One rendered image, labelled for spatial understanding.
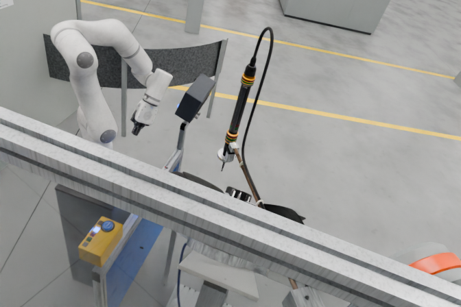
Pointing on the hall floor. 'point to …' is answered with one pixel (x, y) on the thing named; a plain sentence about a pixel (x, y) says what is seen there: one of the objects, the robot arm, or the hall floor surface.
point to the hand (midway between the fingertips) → (136, 130)
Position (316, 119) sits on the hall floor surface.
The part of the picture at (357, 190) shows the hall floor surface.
